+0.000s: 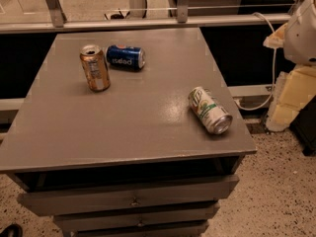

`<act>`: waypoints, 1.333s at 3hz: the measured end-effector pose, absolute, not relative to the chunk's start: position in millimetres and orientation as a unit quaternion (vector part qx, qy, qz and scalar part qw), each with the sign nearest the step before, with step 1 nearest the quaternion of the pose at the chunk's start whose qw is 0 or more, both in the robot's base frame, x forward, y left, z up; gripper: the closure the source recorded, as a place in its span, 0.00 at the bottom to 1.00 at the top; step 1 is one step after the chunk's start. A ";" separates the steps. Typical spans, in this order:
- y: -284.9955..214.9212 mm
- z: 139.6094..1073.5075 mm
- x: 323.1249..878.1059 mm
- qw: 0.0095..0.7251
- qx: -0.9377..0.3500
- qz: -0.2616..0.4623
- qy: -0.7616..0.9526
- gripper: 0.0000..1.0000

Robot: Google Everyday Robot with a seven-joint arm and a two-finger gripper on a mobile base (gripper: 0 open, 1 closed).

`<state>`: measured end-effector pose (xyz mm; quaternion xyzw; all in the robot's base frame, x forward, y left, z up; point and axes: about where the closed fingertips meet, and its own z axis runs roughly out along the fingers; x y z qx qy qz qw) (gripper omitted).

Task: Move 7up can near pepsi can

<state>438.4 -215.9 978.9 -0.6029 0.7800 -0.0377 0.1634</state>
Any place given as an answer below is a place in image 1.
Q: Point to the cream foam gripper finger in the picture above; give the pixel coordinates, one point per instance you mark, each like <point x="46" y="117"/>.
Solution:
<point x="276" y="39"/>

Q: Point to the white green 7up can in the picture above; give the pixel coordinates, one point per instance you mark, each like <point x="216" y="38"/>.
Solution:
<point x="209" y="111"/>

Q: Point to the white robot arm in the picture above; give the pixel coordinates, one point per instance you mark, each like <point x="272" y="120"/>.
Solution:
<point x="298" y="36"/>

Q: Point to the blue pepsi can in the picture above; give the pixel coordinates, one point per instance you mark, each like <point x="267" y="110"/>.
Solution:
<point x="127" y="56"/>

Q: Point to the orange gold soda can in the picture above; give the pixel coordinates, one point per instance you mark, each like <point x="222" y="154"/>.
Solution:
<point x="94" y="65"/>

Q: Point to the grey drawer cabinet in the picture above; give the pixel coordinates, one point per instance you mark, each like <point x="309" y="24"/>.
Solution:
<point x="140" y="130"/>

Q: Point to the middle grey drawer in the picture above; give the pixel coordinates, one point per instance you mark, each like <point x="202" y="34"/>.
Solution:
<point x="138" y="217"/>

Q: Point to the grey drawer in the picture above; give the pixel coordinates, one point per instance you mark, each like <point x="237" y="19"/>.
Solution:
<point x="129" y="195"/>
<point x="138" y="217"/>
<point x="174" y="229"/>

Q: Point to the bottom grey drawer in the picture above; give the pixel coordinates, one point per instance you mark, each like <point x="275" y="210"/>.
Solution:
<point x="174" y="229"/>

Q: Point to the metal window railing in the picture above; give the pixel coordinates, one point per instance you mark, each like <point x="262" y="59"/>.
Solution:
<point x="39" y="16"/>

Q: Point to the top grey drawer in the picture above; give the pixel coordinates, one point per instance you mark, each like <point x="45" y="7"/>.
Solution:
<point x="129" y="195"/>

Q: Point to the black shoe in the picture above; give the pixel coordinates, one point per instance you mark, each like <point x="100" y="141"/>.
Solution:
<point x="13" y="230"/>

